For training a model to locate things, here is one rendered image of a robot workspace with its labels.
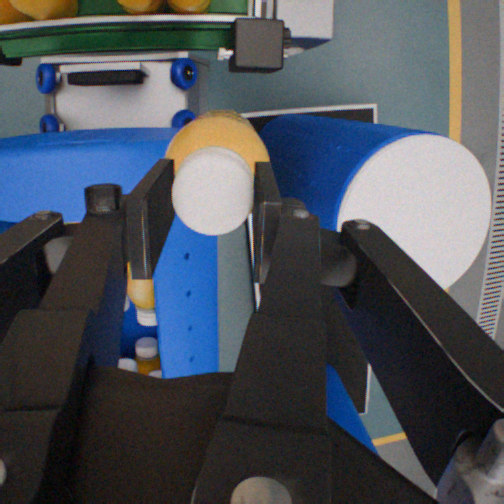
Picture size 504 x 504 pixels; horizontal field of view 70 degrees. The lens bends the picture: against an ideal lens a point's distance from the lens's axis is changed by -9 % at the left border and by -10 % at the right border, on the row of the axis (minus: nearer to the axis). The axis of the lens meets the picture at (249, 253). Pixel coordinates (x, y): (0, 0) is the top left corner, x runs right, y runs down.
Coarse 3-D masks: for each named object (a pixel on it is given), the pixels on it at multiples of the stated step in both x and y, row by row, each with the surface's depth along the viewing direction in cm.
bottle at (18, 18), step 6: (0, 0) 41; (6, 0) 43; (0, 6) 42; (6, 6) 43; (12, 6) 45; (0, 12) 43; (6, 12) 44; (12, 12) 46; (18, 12) 47; (0, 18) 45; (6, 18) 46; (12, 18) 47; (18, 18) 48; (24, 18) 50; (30, 18) 51; (0, 24) 47; (6, 24) 48
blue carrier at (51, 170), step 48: (0, 144) 36; (48, 144) 35; (96, 144) 32; (144, 144) 34; (0, 192) 32; (48, 192) 32; (192, 240) 41; (192, 288) 42; (144, 336) 69; (192, 336) 44
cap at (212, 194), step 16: (192, 160) 18; (208, 160) 18; (224, 160) 18; (176, 176) 18; (192, 176) 18; (208, 176) 18; (224, 176) 18; (240, 176) 18; (176, 192) 18; (192, 192) 18; (208, 192) 18; (224, 192) 18; (240, 192) 18; (176, 208) 19; (192, 208) 19; (208, 208) 19; (224, 208) 19; (240, 208) 19; (192, 224) 19; (208, 224) 19; (224, 224) 19; (240, 224) 19
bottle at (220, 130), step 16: (208, 112) 30; (224, 112) 28; (192, 128) 22; (208, 128) 21; (224, 128) 21; (240, 128) 22; (176, 144) 21; (192, 144) 20; (208, 144) 20; (224, 144) 20; (240, 144) 21; (256, 144) 22; (176, 160) 21; (240, 160) 20; (256, 160) 21
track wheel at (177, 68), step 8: (176, 64) 52; (184, 64) 53; (192, 64) 54; (176, 72) 52; (184, 72) 53; (192, 72) 54; (176, 80) 53; (184, 80) 53; (192, 80) 55; (184, 88) 54
